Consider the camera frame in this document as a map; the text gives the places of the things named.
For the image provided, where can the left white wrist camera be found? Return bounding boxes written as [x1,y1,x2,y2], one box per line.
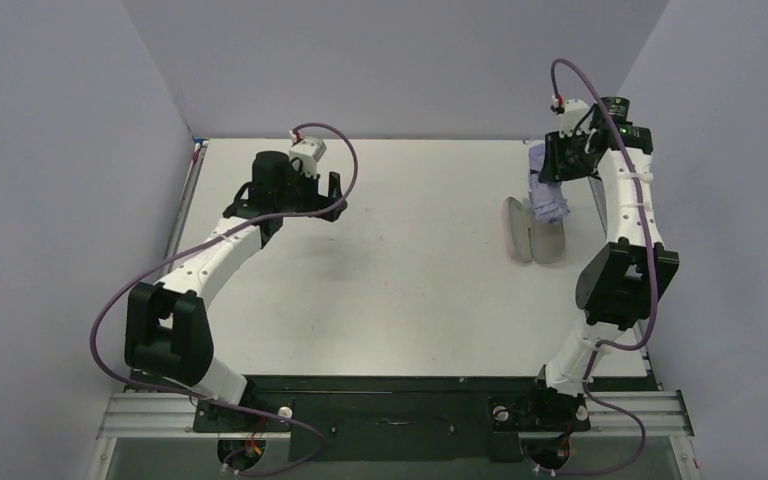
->
[288,137,327,179]

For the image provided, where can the lilac umbrella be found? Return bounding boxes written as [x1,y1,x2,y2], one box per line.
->
[528,142,570,225]

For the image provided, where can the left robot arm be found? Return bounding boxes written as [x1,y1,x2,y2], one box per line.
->
[124,140,347,405]

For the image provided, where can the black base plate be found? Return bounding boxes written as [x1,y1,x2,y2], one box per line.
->
[125,372,658,464]

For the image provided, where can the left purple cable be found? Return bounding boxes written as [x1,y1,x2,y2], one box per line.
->
[89,122,359,478]

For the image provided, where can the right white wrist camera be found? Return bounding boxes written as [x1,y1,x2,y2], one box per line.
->
[551,97,591,138]

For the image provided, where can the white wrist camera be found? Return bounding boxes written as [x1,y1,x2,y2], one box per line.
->
[288,137,327,179]
[551,97,591,138]

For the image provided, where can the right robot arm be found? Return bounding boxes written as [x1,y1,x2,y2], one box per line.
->
[537,97,679,397]

